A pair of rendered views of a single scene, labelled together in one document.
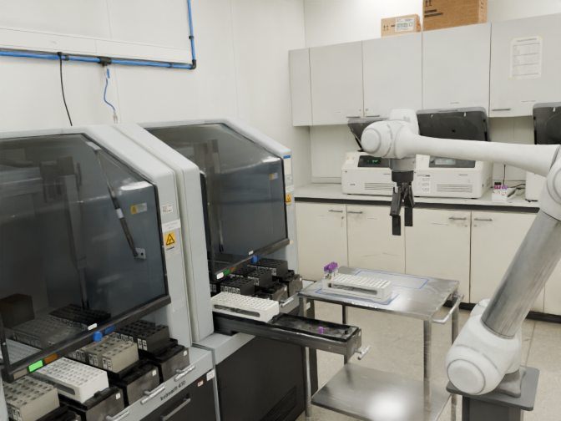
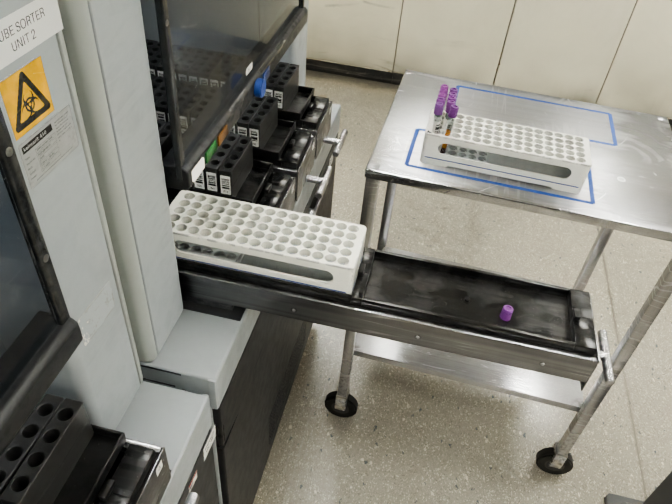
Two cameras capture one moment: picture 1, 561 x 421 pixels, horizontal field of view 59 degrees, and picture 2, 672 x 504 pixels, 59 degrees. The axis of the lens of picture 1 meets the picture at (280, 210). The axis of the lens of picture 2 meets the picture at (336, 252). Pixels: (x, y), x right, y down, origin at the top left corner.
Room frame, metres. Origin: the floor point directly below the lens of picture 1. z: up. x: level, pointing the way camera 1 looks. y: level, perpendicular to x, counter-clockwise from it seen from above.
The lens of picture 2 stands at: (1.28, 0.35, 1.43)
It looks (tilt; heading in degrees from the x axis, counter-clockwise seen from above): 42 degrees down; 337
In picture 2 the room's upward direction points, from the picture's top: 6 degrees clockwise
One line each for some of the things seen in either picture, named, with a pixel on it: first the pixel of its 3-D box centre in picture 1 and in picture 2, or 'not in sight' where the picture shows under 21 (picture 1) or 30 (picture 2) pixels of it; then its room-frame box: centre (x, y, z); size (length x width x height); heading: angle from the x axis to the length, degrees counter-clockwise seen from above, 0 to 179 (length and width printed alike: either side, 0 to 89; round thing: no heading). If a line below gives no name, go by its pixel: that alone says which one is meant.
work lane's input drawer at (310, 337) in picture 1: (280, 327); (375, 292); (1.85, 0.03, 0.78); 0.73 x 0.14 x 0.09; 58
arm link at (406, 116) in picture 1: (400, 130); not in sight; (1.67, -0.42, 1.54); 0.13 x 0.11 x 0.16; 142
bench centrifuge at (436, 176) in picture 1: (452, 150); not in sight; (4.01, -1.43, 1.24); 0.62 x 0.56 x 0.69; 148
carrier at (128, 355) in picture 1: (123, 357); not in sight; (1.52, 0.55, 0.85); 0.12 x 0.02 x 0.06; 149
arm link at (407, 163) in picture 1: (402, 162); not in sight; (1.68, -0.43, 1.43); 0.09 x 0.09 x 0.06
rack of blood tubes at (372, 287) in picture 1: (356, 286); (503, 149); (2.07, -0.31, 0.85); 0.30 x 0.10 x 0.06; 56
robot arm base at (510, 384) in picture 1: (494, 367); not in sight; (1.53, -0.70, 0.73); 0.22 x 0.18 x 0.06; 148
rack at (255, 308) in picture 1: (243, 307); (262, 242); (1.94, 0.18, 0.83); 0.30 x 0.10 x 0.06; 58
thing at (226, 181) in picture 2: (245, 289); (236, 168); (2.12, 0.18, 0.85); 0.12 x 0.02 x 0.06; 148
